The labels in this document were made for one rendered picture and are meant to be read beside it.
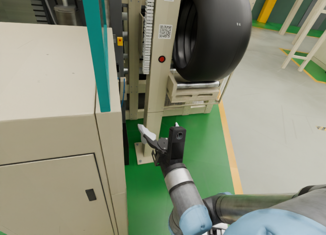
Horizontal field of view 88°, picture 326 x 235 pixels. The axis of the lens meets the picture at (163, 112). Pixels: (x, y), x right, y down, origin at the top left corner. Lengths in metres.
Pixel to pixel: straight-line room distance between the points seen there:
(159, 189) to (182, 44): 1.26
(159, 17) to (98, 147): 0.77
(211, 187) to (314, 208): 1.58
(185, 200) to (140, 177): 1.25
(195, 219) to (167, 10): 0.91
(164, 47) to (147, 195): 1.20
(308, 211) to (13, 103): 0.46
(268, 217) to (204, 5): 0.92
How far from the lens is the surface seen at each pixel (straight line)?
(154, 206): 1.59
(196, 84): 1.19
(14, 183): 0.55
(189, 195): 0.47
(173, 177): 0.49
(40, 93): 0.43
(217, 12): 0.97
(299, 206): 0.23
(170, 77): 1.13
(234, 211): 0.50
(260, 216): 0.21
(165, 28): 1.04
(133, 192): 1.63
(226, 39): 0.98
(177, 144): 0.50
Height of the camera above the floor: 1.50
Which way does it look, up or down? 41 degrees down
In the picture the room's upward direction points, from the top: 9 degrees clockwise
